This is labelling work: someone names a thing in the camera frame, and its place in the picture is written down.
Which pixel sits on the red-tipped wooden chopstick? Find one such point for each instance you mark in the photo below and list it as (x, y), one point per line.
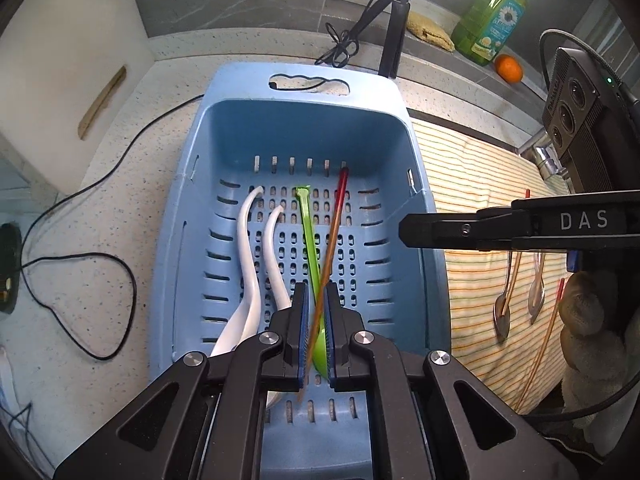
(332, 225)
(542, 345)

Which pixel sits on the yellow striped cloth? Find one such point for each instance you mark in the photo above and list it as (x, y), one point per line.
(465, 310)

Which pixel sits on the white cutting board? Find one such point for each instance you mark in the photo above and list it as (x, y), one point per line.
(65, 85)

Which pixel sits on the blue plastic drain basket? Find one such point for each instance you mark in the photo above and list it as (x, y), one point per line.
(230, 135)

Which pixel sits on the black power adapter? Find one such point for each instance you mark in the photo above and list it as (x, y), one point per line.
(9, 270)

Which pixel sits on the yellow sponge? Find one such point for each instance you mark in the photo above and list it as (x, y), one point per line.
(430, 30)

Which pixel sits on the green plastic spoon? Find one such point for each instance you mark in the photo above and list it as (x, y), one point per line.
(309, 230)

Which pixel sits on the white plastic spoon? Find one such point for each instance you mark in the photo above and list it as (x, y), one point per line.
(281, 295)
(252, 300)

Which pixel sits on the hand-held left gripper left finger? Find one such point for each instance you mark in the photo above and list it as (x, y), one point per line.
(301, 340)

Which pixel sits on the chrome faucet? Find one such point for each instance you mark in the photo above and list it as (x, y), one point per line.
(545, 160)

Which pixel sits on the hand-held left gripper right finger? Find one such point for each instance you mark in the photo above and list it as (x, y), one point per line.
(329, 345)

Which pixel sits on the green dish soap bottle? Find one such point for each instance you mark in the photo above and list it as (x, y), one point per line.
(490, 25)

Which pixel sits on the person's right hand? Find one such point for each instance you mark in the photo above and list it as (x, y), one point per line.
(590, 350)

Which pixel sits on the orange fruit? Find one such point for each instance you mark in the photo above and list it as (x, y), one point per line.
(508, 69)

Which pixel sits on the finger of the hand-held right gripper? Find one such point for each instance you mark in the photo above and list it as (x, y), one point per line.
(440, 230)

